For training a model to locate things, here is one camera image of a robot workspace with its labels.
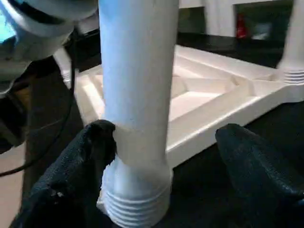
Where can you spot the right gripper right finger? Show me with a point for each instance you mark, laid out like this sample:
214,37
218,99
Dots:
261,171

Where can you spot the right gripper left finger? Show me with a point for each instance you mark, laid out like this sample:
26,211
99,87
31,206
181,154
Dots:
59,178

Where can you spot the white plastic table top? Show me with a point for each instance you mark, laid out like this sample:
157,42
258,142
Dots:
202,107

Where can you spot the white plastic table leg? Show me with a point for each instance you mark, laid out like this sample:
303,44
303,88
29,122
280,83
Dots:
63,69
293,35
137,71

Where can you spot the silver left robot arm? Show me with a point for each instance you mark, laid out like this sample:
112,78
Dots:
35,31

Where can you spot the black work mat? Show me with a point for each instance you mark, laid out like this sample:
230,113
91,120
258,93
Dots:
202,185

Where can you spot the red packet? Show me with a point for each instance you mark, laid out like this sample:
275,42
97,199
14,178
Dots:
241,26

